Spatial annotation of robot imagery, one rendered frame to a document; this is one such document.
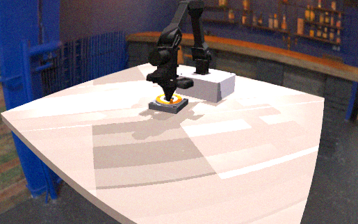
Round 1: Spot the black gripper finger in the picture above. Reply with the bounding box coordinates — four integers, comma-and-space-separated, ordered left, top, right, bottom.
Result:
157, 83, 169, 101
166, 85, 177, 102

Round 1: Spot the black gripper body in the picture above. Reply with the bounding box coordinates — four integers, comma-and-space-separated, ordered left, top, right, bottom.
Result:
146, 63, 194, 89

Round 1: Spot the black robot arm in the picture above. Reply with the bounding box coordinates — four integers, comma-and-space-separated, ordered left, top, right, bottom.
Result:
148, 0, 213, 85

